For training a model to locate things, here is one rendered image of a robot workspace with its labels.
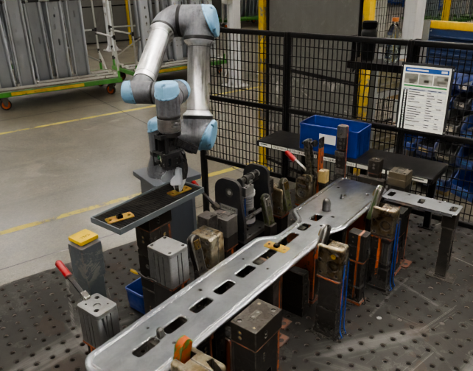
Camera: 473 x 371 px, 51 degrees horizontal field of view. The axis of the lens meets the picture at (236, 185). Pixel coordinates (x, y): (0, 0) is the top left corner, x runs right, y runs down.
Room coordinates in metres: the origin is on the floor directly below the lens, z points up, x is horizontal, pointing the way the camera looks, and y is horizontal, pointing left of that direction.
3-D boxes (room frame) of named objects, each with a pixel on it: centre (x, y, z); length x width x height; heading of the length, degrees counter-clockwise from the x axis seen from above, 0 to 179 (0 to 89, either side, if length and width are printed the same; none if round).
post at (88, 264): (1.23, 0.44, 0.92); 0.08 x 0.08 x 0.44; 52
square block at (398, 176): (1.90, -0.69, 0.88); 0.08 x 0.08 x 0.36; 52
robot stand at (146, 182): (1.84, 0.28, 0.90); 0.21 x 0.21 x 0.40; 35
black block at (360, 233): (1.51, -0.43, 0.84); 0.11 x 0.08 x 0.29; 52
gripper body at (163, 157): (1.50, 0.21, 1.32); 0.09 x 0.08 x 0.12; 136
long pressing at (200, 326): (1.38, -0.12, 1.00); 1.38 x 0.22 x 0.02; 142
